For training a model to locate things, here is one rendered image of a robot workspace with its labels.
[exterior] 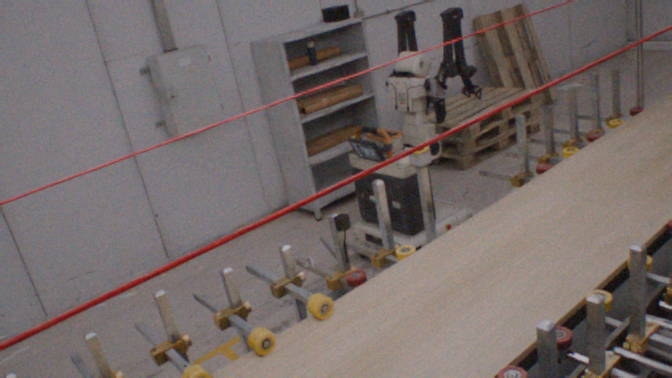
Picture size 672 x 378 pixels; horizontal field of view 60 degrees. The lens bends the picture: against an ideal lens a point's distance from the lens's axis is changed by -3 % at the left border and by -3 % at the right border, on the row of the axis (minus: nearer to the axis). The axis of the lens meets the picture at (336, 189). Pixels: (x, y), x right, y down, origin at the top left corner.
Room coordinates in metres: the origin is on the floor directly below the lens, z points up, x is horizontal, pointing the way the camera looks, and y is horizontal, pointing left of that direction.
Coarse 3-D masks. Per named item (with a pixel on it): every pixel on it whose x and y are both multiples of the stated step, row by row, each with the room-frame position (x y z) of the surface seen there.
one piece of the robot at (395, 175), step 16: (368, 128) 3.75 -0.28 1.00; (352, 160) 3.91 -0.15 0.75; (368, 160) 3.77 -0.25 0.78; (400, 160) 3.55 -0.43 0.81; (368, 176) 3.79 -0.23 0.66; (384, 176) 3.67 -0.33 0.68; (400, 176) 3.53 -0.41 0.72; (416, 176) 3.57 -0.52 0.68; (368, 192) 3.82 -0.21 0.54; (400, 192) 3.54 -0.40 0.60; (416, 192) 3.56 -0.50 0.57; (432, 192) 3.65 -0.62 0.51; (368, 208) 3.85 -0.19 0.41; (400, 208) 3.57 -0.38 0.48; (416, 208) 3.55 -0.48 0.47; (400, 224) 3.59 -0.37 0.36; (416, 224) 3.54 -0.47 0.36
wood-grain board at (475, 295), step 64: (640, 128) 3.02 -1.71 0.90; (512, 192) 2.54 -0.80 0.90; (576, 192) 2.40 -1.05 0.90; (640, 192) 2.27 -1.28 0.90; (448, 256) 2.07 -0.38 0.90; (512, 256) 1.97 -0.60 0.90; (576, 256) 1.87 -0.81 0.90; (320, 320) 1.81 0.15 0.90; (384, 320) 1.73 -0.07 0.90; (448, 320) 1.66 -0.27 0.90; (512, 320) 1.58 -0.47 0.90
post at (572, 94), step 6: (570, 90) 3.18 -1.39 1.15; (570, 96) 3.18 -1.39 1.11; (576, 96) 3.19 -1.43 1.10; (570, 102) 3.19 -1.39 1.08; (576, 102) 3.19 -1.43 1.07; (570, 108) 3.19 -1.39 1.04; (576, 108) 3.18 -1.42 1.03; (570, 114) 3.19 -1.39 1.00; (576, 114) 3.18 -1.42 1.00; (570, 120) 3.19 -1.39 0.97; (576, 120) 3.18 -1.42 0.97; (570, 126) 3.19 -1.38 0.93; (576, 126) 3.18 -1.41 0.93; (570, 132) 3.19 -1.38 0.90; (576, 132) 3.18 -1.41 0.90; (570, 138) 3.20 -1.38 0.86; (576, 138) 3.18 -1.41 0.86
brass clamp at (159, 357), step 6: (186, 336) 1.77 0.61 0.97; (162, 342) 1.76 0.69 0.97; (168, 342) 1.75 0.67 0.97; (180, 342) 1.75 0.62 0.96; (186, 342) 1.76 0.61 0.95; (162, 348) 1.72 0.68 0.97; (168, 348) 1.72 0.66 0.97; (174, 348) 1.73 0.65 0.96; (180, 348) 1.74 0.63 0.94; (186, 348) 1.75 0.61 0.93; (150, 354) 1.73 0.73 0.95; (156, 354) 1.70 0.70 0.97; (162, 354) 1.71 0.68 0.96; (156, 360) 1.69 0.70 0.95; (162, 360) 1.70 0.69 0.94; (168, 360) 1.71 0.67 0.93
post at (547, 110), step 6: (546, 108) 3.04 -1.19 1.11; (546, 114) 3.04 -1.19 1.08; (546, 120) 3.04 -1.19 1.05; (552, 120) 3.04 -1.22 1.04; (546, 126) 3.04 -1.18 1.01; (552, 126) 3.04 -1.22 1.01; (546, 132) 3.05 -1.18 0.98; (552, 132) 3.04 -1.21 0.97; (546, 138) 3.05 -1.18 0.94; (552, 138) 3.04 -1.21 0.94; (546, 144) 3.05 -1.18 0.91; (552, 144) 3.03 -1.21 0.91; (546, 150) 3.05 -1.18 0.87; (552, 150) 3.03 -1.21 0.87
